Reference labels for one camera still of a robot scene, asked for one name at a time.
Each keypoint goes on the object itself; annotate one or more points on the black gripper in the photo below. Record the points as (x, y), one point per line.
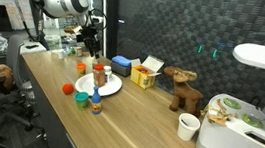
(89, 36)

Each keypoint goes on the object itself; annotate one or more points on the white bottle green label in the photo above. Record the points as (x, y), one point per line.
(94, 63)

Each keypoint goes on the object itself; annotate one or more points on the brown spice bottle orange lid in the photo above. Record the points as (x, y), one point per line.
(99, 76)

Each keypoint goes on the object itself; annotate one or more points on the white pill bottle blue label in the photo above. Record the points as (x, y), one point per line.
(107, 75)

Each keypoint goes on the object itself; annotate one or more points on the green dough can teal lid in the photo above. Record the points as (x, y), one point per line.
(81, 99)

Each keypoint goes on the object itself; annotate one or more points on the white paper plate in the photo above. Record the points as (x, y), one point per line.
(114, 86)

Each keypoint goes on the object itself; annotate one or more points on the small colourful can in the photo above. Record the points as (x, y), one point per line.
(78, 51)

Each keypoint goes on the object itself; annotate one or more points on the blue folded cloth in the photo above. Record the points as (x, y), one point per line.
(121, 60)

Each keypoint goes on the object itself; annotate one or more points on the grey woven basket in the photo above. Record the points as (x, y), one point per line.
(119, 70)

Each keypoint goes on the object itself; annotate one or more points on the small white cup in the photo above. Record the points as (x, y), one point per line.
(60, 55)

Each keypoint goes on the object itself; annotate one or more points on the clear plastic container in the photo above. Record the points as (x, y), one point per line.
(53, 41)

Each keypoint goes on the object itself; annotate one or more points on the red toy strawberry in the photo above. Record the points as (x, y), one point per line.
(67, 88)

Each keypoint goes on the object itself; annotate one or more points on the blue toy bottle colourful label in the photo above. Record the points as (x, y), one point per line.
(96, 102)

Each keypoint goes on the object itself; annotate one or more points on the open yellow cardboard box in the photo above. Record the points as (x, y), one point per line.
(142, 76)

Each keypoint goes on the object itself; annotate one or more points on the white side table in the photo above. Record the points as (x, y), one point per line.
(32, 52)

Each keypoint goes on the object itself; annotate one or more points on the small black device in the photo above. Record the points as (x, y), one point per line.
(31, 46)

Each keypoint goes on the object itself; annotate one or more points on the grey office chair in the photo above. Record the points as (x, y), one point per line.
(15, 60)

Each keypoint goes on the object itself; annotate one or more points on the brown moose plush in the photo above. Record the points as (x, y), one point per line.
(184, 91)

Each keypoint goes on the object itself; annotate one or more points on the white paper cup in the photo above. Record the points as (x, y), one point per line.
(188, 127)

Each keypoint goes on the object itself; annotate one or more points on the dried brown plant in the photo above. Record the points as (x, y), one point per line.
(216, 115)

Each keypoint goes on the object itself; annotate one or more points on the white indoor garden appliance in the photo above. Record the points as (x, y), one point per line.
(241, 147)

